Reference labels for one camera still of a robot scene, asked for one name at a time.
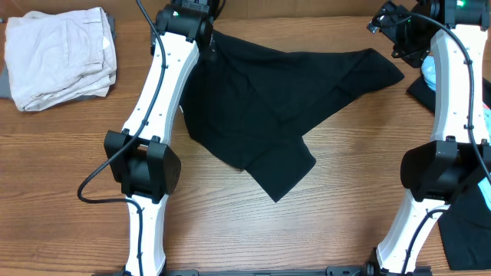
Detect black t-shirt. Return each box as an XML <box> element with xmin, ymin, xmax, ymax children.
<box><xmin>180</xmin><ymin>32</ymin><xmax>404</xmax><ymax>201</ymax></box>

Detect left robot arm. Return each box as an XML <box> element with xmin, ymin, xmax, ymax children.
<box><xmin>104</xmin><ymin>1</ymin><xmax>221</xmax><ymax>275</ymax></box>

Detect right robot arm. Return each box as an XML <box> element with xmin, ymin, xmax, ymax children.
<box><xmin>359</xmin><ymin>0</ymin><xmax>490</xmax><ymax>275</ymax></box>

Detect light blue printed shirt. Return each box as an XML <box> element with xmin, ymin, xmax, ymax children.
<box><xmin>410</xmin><ymin>56</ymin><xmax>490</xmax><ymax>209</ymax></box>

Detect black garment at right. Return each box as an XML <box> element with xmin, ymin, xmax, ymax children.
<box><xmin>407</xmin><ymin>76</ymin><xmax>490</xmax><ymax>271</ymax></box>

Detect folded beige trousers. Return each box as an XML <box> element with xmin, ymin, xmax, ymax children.
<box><xmin>5</xmin><ymin>7</ymin><xmax>117</xmax><ymax>112</ymax></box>

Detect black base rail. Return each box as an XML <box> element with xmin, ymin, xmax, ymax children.
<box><xmin>91</xmin><ymin>264</ymin><xmax>433</xmax><ymax>276</ymax></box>

